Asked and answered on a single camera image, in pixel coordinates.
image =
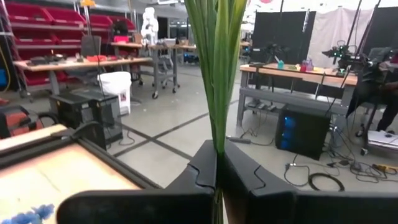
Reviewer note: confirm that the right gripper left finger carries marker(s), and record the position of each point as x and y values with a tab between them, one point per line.
140	208

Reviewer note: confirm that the yellow hand tool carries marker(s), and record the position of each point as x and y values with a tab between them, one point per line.
385	168

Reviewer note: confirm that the green leaf tip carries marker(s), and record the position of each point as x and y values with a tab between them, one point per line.
219	93

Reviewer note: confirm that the teal cup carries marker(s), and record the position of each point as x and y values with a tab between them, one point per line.
280	64

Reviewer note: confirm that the black curtain panel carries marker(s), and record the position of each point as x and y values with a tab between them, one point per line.
286	31

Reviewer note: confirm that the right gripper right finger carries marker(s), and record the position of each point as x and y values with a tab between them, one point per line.
311	208

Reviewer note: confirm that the person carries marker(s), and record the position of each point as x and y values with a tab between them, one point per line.
370	84

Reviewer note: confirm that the black power strip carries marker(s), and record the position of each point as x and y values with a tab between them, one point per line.
238	140

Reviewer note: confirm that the rolling wooden workbench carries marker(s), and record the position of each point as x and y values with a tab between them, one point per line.
164	47

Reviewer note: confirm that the robot arm with green lights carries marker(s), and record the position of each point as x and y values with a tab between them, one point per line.
345	57

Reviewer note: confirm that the wooden work table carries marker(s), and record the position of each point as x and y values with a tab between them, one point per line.
295	73

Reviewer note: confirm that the pink plastic object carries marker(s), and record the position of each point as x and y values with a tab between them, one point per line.
306	66

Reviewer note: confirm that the white curtain sheet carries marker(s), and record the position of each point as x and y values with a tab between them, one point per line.
332	31

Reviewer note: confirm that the white plastic bucket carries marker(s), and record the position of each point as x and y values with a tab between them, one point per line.
115	87

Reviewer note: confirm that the blue artificial flower bunch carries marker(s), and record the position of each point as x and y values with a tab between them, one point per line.
31	216

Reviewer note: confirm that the black computer with blue light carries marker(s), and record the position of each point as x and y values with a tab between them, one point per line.
311	133

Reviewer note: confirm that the long wooden workbench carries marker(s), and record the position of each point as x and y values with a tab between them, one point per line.
77	63

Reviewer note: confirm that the black tabletop robot arm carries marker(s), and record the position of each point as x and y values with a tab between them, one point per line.
270	49

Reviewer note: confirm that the white humanoid robot figure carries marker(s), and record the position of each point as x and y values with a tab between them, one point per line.
150	28

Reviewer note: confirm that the red bin shelving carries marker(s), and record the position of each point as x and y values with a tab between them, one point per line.
31	15

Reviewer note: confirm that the white floor platform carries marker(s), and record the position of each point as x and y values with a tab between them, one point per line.
382	140

